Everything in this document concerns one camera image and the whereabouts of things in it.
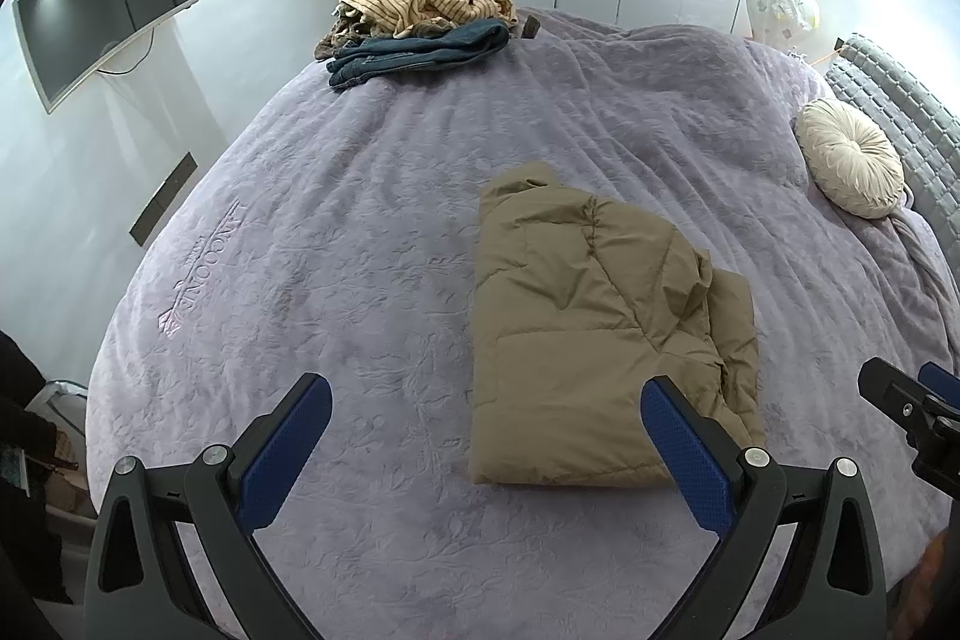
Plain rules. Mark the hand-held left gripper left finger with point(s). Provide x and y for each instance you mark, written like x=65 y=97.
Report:
x=289 y=452

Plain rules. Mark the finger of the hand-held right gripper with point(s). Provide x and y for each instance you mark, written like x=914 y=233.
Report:
x=943 y=381
x=892 y=392

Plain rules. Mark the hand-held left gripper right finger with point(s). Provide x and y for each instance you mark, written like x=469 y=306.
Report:
x=686 y=452

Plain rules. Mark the khaki puffer jacket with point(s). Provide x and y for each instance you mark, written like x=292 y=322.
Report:
x=585 y=347

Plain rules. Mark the purple plush blanket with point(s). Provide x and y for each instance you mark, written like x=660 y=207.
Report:
x=337 y=235

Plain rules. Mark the round cream pleated pillow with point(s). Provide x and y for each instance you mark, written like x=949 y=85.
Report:
x=847 y=156

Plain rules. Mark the person's dark clothing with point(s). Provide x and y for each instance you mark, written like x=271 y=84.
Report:
x=22 y=385

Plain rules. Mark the grey quilted headboard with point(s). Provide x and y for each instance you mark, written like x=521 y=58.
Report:
x=900 y=93

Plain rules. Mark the white floral pillow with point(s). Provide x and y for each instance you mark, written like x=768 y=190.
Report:
x=780 y=6

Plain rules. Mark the dark patterned garment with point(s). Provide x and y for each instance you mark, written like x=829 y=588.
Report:
x=337 y=40

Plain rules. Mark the dark teal garment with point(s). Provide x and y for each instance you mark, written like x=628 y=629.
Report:
x=420 y=51

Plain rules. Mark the small dark object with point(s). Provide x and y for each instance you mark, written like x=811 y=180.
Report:
x=530 y=28

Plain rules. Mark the beige striped garment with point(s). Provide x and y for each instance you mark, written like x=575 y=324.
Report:
x=405 y=3

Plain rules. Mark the dark wall panel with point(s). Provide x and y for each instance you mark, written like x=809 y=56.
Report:
x=161 y=201

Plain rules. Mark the wall-mounted television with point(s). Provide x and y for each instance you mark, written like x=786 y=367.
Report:
x=97 y=18

